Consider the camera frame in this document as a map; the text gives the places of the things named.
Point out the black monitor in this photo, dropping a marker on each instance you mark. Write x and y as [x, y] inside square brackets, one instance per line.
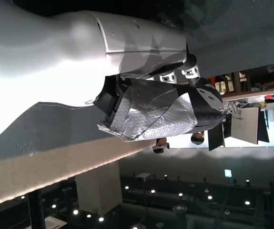
[216, 138]

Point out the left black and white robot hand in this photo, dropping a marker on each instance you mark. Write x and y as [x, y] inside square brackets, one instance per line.
[139, 35]

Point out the white square pillar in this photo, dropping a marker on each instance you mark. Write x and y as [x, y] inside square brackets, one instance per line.
[98, 188]

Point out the person with black hair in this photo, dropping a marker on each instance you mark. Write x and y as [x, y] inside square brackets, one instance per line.
[197, 138]

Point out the person wearing headset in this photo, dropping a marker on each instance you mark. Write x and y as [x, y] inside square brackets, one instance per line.
[160, 146]

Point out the grey monitor back panel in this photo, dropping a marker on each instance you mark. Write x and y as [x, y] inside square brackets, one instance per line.
[245, 125]

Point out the black post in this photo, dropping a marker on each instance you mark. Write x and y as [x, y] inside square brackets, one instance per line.
[35, 210]

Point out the green exit sign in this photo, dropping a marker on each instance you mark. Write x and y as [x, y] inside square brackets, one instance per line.
[227, 173]

